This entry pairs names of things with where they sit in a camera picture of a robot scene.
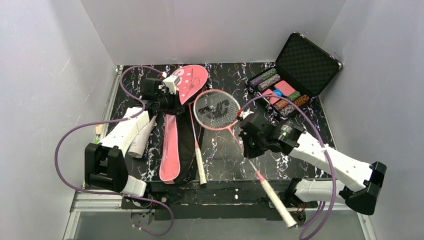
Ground pink badminton racket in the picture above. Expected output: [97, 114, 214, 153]
[193, 89, 297, 228]
[188, 102, 208, 185]

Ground white shuttlecock tube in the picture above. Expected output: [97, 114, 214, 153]
[127, 115, 157, 159]

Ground pink racket bag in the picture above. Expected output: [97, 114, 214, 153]
[159, 64, 209, 185]

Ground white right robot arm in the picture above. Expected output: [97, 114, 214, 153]
[237, 111, 387, 216]

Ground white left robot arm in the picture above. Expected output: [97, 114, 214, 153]
[84, 75, 184, 197]

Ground poker chip rows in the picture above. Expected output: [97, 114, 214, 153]
[249, 68, 311, 117]

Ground pink card deck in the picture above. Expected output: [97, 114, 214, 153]
[262, 80, 296, 97]

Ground beige wooden block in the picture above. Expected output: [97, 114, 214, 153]
[95, 124, 103, 136]

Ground black foam-lined case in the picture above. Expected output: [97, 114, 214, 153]
[245, 31, 343, 109]

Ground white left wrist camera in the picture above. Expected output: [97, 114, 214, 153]
[162, 75, 181, 95]

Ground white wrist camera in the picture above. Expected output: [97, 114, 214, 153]
[162, 75, 181, 95]
[236, 109, 254, 122]

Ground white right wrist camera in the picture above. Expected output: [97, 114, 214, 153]
[236, 109, 254, 122]

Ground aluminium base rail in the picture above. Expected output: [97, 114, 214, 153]
[62, 187, 377, 240]

